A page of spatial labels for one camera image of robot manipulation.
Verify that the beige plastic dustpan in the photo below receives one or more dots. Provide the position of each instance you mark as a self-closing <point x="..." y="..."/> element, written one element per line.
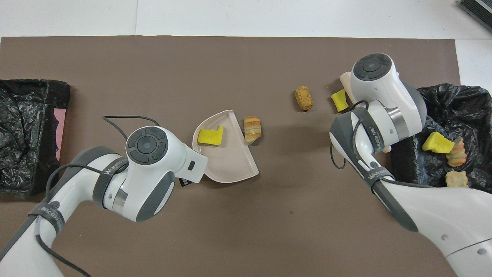
<point x="230" y="161"/>

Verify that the notched yellow sponge piece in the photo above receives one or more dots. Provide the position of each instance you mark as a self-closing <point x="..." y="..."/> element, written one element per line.
<point x="209" y="137"/>

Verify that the orange striped croissant piece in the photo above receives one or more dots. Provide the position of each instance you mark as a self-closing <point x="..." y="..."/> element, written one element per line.
<point x="252" y="130"/>

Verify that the round brown crusty bread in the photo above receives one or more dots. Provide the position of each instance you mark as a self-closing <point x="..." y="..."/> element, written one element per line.
<point x="304" y="98"/>

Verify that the pale bread piece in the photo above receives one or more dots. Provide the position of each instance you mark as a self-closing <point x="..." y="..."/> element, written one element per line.
<point x="456" y="179"/>

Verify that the tan ridged croissant piece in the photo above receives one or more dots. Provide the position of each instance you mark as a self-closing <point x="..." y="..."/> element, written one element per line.
<point x="457" y="156"/>

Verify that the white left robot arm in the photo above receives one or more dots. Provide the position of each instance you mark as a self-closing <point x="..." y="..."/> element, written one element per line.
<point x="150" y="173"/>

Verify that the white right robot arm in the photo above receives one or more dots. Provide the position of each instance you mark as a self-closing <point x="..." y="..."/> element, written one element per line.
<point x="380" y="88"/>

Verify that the pink plastic bin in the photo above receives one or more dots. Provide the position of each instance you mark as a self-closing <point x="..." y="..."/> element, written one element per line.
<point x="59" y="127"/>

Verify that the black plastic trash bag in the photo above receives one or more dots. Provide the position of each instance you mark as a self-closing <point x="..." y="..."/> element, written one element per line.
<point x="27" y="154"/>
<point x="472" y="107"/>

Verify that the brown table mat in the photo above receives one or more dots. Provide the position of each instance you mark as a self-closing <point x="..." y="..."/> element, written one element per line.
<point x="230" y="231"/>

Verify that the dark grey ribbed panel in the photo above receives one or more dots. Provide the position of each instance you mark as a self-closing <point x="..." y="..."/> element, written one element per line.
<point x="480" y="11"/>

